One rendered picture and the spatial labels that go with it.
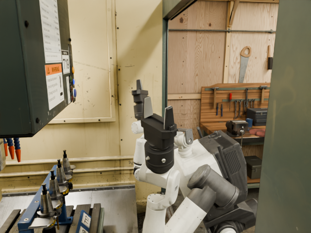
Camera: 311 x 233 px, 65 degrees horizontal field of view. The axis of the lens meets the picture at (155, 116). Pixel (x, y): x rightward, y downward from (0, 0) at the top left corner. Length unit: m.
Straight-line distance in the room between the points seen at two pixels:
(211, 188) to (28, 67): 0.67
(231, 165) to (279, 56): 0.69
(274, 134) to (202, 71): 3.04
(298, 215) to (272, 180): 0.08
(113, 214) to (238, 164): 0.95
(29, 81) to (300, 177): 0.49
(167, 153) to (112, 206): 1.12
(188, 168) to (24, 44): 0.74
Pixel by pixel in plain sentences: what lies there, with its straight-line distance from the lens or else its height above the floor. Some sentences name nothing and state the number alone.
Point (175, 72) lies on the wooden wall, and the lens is 3.39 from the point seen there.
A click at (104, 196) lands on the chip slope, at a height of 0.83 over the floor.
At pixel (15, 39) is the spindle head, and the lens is 0.53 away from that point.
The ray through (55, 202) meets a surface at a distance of 1.08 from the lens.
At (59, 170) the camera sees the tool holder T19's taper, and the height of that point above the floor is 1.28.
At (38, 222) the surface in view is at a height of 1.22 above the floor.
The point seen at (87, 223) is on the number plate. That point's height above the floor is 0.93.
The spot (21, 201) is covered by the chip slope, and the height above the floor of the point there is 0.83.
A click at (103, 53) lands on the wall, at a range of 1.62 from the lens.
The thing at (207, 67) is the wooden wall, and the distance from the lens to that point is 3.51.
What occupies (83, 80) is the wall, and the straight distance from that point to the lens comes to 1.64.
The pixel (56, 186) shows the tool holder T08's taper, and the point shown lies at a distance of 1.09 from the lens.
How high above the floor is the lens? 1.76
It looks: 13 degrees down
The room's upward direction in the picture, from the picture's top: straight up
